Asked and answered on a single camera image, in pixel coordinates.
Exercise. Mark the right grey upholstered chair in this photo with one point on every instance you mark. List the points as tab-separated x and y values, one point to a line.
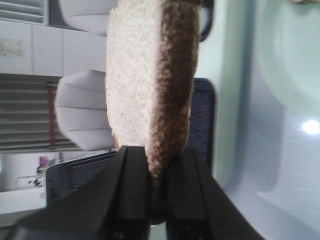
84	15

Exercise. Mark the mint green breakfast maker base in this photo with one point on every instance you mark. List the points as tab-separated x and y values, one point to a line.
266	157

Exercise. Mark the white cabinet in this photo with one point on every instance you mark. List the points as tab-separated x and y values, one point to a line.
33	49

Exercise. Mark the mint green round plate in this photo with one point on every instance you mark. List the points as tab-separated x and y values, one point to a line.
288	42

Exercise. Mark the left grey upholstered chair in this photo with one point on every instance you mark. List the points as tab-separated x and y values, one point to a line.
81	110

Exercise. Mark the grey upholstered chair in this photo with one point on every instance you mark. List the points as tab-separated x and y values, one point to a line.
84	15
81	110

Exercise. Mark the slice of bread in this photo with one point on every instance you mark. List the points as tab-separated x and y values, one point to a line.
151	59

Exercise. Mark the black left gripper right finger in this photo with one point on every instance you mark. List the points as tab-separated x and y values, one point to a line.
198	208

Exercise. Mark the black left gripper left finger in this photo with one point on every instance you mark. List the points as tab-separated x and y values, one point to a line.
114	205

